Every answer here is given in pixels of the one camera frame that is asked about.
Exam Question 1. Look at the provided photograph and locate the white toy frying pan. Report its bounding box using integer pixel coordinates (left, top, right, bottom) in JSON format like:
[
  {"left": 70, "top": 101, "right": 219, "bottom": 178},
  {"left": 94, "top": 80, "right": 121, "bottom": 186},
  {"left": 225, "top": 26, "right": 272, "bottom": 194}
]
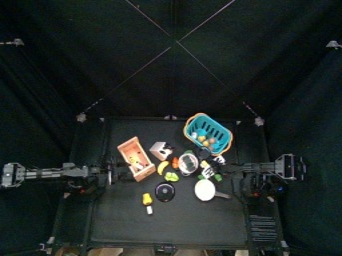
[{"left": 194, "top": 179, "right": 233, "bottom": 203}]

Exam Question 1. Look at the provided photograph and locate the teal basket with orange rim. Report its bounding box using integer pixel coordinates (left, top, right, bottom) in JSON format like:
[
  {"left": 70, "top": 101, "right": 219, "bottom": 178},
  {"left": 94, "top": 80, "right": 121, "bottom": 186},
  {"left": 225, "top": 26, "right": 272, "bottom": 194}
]
[{"left": 183, "top": 112, "right": 236, "bottom": 157}]

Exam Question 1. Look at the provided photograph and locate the yellow toy banana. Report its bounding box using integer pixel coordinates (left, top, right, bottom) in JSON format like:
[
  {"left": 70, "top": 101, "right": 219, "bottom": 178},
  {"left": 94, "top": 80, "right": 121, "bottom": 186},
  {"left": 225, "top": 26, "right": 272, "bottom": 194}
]
[{"left": 157, "top": 160, "right": 171, "bottom": 176}]

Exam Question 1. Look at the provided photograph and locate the lime green toy pepper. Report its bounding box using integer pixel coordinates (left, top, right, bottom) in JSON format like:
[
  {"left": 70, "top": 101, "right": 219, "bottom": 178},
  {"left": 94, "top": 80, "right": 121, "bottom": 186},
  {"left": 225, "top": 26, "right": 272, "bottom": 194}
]
[{"left": 163, "top": 171, "right": 181, "bottom": 183}]

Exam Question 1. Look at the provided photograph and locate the white black box toy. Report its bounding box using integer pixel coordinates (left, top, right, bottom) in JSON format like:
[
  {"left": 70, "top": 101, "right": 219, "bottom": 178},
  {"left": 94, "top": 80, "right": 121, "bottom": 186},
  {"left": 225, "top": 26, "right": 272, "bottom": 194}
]
[{"left": 149, "top": 141, "right": 175, "bottom": 162}]

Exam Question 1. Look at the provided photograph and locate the yellow toy corn piece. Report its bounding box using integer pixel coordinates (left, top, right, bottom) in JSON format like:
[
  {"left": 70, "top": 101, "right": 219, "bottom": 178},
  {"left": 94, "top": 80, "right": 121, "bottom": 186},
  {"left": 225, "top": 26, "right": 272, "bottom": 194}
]
[{"left": 142, "top": 192, "right": 155, "bottom": 207}]

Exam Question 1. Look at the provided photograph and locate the wooden open box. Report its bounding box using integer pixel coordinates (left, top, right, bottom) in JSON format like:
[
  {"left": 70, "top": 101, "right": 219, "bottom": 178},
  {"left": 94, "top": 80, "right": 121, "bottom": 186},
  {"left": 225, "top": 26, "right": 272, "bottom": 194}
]
[{"left": 117, "top": 135, "right": 158, "bottom": 183}]

